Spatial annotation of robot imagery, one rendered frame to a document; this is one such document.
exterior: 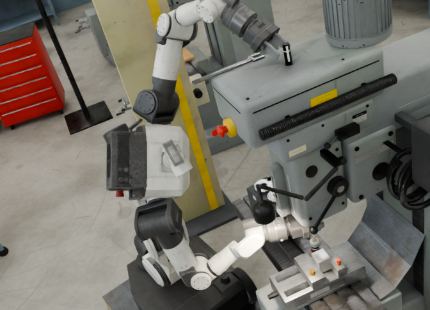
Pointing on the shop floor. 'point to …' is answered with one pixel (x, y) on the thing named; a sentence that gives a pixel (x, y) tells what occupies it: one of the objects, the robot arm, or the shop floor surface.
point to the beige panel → (140, 28)
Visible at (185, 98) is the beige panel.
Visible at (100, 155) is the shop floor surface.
